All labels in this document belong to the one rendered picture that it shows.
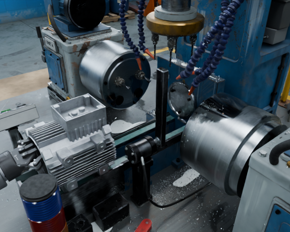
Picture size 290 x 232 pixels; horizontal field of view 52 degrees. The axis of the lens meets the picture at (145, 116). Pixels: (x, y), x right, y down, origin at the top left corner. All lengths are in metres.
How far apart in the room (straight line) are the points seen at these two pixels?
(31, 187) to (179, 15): 0.62
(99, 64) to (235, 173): 0.66
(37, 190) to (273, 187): 0.47
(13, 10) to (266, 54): 5.75
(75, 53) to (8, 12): 5.20
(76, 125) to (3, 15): 5.70
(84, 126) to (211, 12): 0.60
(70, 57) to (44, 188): 0.86
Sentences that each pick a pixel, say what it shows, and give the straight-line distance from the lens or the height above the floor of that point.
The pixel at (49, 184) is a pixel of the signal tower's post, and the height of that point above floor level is 1.22.
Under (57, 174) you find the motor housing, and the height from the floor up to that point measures 1.03.
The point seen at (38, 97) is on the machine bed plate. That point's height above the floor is 0.80.
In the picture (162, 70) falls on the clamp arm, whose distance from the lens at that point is 0.79.
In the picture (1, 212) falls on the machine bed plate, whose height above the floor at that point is 0.80.
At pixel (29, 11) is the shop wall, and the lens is 6.57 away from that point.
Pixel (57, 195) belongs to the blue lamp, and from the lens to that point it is 0.52.
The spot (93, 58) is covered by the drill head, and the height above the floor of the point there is 1.13.
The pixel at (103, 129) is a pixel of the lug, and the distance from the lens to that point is 0.85.
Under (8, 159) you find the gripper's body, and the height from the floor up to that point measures 1.08.
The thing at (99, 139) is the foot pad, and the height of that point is 1.07.
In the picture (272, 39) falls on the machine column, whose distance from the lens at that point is 1.16.
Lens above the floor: 1.57
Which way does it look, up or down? 33 degrees down
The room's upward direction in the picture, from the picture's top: straight up
